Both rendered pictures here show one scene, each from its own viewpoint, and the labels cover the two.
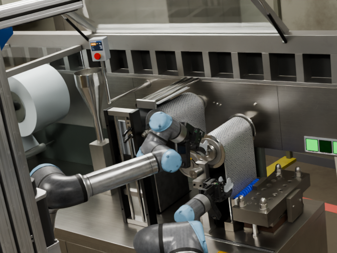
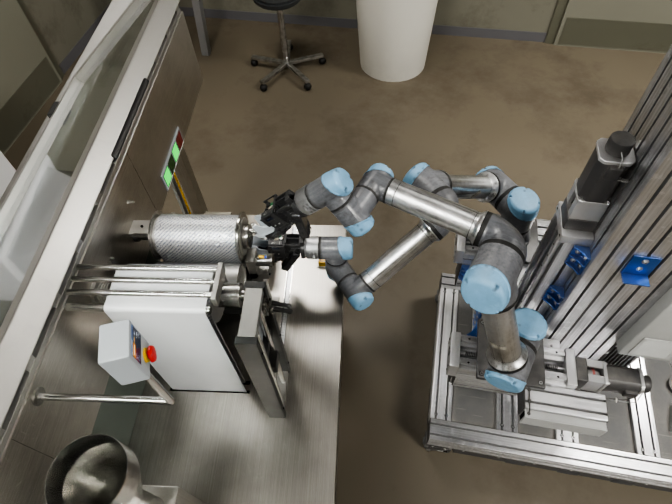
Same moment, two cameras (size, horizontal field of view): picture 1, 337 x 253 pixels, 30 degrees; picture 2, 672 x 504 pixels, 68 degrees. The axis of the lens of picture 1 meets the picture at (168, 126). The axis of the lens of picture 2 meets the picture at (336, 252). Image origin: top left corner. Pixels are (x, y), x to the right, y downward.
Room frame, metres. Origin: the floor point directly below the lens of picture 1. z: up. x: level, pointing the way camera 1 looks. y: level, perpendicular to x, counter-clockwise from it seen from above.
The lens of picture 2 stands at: (2.65, 0.75, 2.44)
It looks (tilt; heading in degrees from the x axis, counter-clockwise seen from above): 55 degrees down; 237
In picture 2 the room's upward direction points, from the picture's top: 3 degrees counter-clockwise
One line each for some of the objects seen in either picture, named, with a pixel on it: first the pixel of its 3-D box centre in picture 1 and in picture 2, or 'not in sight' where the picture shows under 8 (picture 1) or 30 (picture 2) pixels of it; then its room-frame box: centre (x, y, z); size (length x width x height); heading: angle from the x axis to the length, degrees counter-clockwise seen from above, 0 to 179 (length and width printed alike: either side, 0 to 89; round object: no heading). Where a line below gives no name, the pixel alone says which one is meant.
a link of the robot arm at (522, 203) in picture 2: not in sight; (519, 208); (1.44, 0.17, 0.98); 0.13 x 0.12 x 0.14; 84
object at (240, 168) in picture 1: (241, 170); not in sight; (2.44, -0.28, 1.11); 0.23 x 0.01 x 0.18; 141
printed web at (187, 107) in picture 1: (202, 156); (200, 289); (2.56, -0.13, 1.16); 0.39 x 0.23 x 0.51; 51
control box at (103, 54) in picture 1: (99, 49); (130, 351); (2.75, 0.25, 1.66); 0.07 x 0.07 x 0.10; 67
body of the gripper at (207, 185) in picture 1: (211, 194); (287, 245); (2.26, -0.13, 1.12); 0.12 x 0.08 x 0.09; 141
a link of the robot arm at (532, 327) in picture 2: not in sight; (523, 331); (1.81, 0.52, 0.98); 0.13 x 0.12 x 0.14; 24
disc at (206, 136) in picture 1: (209, 151); (243, 236); (2.38, -0.15, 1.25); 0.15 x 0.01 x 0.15; 51
